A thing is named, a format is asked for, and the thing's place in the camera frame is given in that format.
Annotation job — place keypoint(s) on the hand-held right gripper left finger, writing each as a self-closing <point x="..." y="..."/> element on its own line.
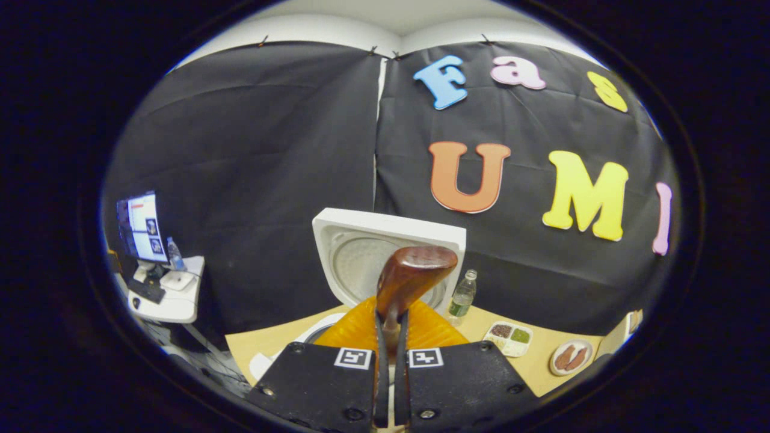
<point x="381" y="391"/>

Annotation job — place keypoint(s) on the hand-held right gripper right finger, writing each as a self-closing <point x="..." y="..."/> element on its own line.
<point x="401" y="391"/>

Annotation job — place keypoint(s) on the brown wooden spoon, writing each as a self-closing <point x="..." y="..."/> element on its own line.
<point x="415" y="270"/>

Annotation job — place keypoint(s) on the white rice cooker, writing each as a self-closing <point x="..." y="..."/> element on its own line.
<point x="355" y="252"/>

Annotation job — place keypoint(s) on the clear plastic water bottle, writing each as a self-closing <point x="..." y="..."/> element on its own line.
<point x="462" y="300"/>

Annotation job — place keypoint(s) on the white divided grain dish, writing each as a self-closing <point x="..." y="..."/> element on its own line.
<point x="508" y="338"/>

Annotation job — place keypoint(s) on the white round plate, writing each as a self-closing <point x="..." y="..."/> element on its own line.
<point x="556" y="370"/>

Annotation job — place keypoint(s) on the brown meat piece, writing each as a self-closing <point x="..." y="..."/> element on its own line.
<point x="564" y="358"/>
<point x="579" y="358"/>

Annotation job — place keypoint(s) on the white toaster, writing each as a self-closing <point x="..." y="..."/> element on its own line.
<point x="616" y="340"/>

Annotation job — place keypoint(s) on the small white box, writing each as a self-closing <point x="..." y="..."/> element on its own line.
<point x="176" y="280"/>

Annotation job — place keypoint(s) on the small clear bottle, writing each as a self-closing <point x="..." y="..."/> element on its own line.
<point x="175" y="255"/>

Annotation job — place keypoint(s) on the black keyboard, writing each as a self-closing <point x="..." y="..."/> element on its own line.
<point x="146" y="290"/>

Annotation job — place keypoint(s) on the black backdrop cloth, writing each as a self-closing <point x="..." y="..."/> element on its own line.
<point x="271" y="150"/>

